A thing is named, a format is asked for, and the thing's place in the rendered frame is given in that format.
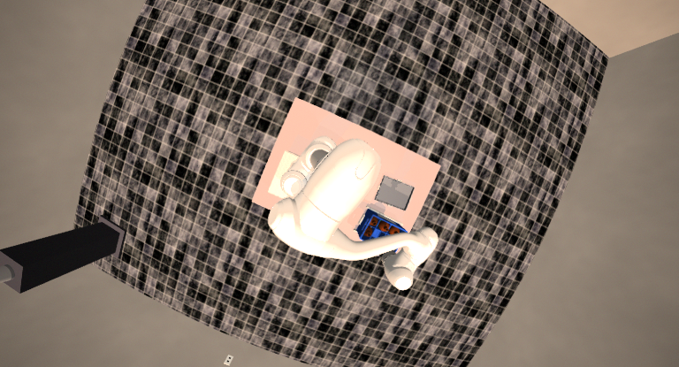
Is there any blue divided crate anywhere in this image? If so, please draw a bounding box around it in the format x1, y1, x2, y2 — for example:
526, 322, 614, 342
357, 209, 408, 241

